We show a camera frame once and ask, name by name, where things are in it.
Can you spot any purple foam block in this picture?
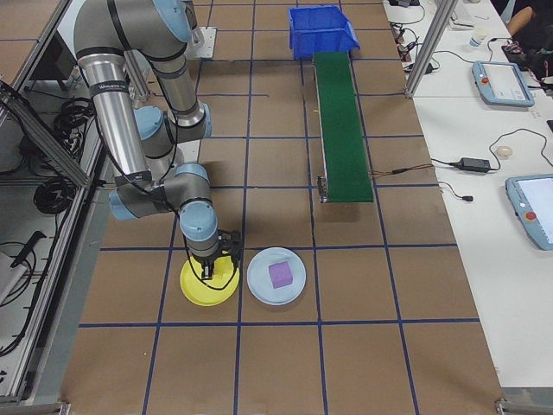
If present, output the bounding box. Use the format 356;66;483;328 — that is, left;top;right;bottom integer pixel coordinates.
268;260;294;290

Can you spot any person bare forearm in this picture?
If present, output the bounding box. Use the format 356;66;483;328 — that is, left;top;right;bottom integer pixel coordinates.
507;6;537;36

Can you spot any yellow plate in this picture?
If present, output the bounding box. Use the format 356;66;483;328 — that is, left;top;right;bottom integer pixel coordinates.
179;254;241;307

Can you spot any light blue plate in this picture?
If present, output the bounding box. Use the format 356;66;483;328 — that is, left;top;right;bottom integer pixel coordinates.
246;246;308;307

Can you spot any green conveyor belt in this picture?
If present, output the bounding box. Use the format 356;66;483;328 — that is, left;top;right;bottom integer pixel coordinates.
311;51;376;205

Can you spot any aluminium corner bar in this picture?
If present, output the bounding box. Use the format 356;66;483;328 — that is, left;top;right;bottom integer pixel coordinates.
494;396;553;415
0;400;71;415

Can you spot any blue plastic storage bin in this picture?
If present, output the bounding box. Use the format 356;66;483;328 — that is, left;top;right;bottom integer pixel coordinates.
288;4;362;61

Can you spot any white desk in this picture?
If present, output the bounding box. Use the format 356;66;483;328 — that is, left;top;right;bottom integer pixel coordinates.
382;0;553;390

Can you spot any grey blue teach pendant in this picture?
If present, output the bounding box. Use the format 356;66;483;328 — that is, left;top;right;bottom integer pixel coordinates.
471;60;536;107
505;174;553;251

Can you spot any smooth black wrist cable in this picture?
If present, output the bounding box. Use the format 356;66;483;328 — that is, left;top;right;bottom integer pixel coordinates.
103;142;238;291

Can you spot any white square base plate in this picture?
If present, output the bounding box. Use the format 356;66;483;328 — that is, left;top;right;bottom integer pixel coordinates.
172;138;202;170
189;26;217;60

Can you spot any black cable bundle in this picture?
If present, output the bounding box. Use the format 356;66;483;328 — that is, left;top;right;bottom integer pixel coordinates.
54;98;92;136
33;178;75;216

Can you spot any thin red wire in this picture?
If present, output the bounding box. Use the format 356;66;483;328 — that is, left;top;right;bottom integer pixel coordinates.
370;165;434;177

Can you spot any V-shaped metal bar frame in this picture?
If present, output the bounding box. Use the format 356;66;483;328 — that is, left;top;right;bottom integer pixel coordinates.
0;0;114;405

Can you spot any thin black plug cable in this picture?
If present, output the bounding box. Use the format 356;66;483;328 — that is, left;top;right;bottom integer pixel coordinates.
436;181;475;203

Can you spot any slanted aluminium post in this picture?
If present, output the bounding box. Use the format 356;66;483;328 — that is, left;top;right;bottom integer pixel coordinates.
404;0;460;99

